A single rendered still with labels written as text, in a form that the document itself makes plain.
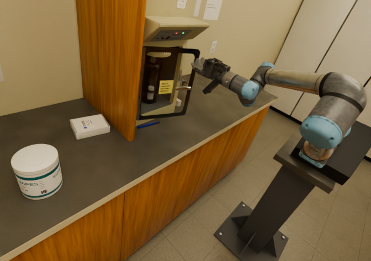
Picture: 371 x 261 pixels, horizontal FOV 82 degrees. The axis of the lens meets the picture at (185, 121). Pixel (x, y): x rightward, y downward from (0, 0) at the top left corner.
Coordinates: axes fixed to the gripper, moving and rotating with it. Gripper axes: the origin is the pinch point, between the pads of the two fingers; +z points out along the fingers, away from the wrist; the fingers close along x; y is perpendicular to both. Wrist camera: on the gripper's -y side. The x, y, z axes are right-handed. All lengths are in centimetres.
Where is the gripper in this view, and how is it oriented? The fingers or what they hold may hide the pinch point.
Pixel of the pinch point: (192, 65)
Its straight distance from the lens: 112.6
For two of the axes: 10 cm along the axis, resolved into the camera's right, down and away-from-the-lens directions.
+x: -6.8, 3.0, -6.7
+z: -7.1, -5.1, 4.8
